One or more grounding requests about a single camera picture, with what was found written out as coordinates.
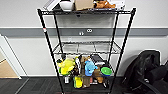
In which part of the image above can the brown plush toy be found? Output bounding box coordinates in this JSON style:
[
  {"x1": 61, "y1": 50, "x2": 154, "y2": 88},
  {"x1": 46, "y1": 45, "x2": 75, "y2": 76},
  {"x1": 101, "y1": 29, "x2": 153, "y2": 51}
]
[{"x1": 80, "y1": 54, "x2": 92, "y2": 67}]

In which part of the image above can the black flat notebook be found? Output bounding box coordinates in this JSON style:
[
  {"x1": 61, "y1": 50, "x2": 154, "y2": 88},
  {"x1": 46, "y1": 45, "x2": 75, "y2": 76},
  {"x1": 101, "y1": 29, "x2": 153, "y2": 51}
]
[{"x1": 90, "y1": 54, "x2": 107, "y2": 66}]

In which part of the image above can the blue plush toy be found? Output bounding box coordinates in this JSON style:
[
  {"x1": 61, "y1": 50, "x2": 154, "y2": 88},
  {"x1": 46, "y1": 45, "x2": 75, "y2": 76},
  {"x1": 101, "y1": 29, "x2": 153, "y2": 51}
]
[{"x1": 84, "y1": 59, "x2": 99, "y2": 77}]

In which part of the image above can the green lidded container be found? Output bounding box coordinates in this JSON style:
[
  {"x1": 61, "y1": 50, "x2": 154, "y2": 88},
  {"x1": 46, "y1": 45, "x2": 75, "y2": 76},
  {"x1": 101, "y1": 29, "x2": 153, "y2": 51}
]
[{"x1": 100, "y1": 66, "x2": 113, "y2": 78}]

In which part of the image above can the orange-brown toy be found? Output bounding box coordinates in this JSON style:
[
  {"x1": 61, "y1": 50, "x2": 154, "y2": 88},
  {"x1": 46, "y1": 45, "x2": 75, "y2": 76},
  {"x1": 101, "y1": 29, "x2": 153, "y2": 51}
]
[{"x1": 93, "y1": 68, "x2": 105, "y2": 85}]

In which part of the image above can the small brown box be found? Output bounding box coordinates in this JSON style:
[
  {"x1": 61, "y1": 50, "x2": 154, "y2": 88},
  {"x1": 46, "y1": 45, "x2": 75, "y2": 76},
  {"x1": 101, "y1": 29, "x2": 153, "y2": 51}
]
[{"x1": 82, "y1": 75, "x2": 93, "y2": 89}]

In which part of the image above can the small white bottle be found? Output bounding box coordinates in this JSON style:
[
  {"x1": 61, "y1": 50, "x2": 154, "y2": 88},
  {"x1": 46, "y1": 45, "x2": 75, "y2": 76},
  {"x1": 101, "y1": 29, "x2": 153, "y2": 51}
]
[{"x1": 63, "y1": 75, "x2": 70, "y2": 85}]

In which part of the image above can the brown cardboard box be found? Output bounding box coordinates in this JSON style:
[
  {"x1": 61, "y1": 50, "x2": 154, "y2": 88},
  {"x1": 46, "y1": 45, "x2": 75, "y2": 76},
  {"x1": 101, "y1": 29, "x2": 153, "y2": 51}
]
[{"x1": 74, "y1": 0, "x2": 95, "y2": 11}]

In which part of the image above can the white bowl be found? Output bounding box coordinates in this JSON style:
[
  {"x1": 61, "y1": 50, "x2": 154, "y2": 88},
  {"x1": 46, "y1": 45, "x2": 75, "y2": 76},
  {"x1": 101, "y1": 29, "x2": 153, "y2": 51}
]
[{"x1": 59, "y1": 0, "x2": 75, "y2": 12}]

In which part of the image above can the orange plush toy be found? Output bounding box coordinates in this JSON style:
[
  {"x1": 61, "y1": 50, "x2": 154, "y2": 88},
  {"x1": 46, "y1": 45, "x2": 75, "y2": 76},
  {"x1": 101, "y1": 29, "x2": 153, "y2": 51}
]
[{"x1": 94, "y1": 0, "x2": 117, "y2": 10}]

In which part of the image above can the white printed box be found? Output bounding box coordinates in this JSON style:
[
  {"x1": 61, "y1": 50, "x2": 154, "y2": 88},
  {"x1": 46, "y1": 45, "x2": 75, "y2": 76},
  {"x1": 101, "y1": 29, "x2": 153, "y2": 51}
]
[{"x1": 114, "y1": 0, "x2": 128, "y2": 10}]

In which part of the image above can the black office chair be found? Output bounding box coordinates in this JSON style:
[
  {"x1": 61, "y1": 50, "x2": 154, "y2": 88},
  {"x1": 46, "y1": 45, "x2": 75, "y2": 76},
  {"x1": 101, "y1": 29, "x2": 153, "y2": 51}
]
[{"x1": 121, "y1": 49, "x2": 168, "y2": 94}]

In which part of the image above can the wide wall outlet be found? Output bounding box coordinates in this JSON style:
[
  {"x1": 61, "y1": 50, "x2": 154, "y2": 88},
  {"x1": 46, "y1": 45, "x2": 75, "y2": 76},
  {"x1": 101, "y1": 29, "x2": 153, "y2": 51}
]
[{"x1": 86, "y1": 28, "x2": 94, "y2": 34}]

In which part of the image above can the black wire shelf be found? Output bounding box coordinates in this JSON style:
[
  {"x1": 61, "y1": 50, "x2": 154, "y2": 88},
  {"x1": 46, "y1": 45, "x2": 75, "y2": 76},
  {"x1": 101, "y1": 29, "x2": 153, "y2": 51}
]
[{"x1": 37, "y1": 7, "x2": 137, "y2": 94}]

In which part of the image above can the white door frame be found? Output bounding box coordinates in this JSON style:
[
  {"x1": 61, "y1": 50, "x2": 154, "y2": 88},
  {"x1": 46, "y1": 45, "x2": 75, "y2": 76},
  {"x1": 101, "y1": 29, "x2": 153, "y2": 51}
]
[{"x1": 0, "y1": 33, "x2": 23, "y2": 80}]

